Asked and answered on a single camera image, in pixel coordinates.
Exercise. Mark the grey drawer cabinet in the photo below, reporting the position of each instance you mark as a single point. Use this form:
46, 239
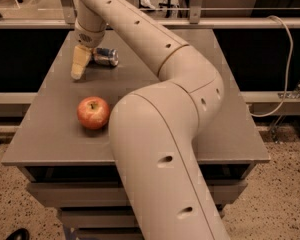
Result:
51, 145

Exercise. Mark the black shoe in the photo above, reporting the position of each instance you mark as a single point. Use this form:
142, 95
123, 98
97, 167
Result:
20, 234

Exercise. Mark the red apple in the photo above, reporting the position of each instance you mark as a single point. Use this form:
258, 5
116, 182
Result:
93, 112

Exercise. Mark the redbull can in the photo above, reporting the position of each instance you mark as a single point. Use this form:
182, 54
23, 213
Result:
106, 57

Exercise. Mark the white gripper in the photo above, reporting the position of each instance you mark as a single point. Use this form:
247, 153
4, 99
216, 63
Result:
88, 37

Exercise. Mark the metal railing frame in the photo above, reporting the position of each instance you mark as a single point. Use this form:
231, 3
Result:
61, 14

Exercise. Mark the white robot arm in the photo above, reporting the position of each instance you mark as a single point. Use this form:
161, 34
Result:
151, 129

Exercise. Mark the top drawer with knob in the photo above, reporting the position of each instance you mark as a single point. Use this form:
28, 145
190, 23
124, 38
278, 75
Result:
72, 195

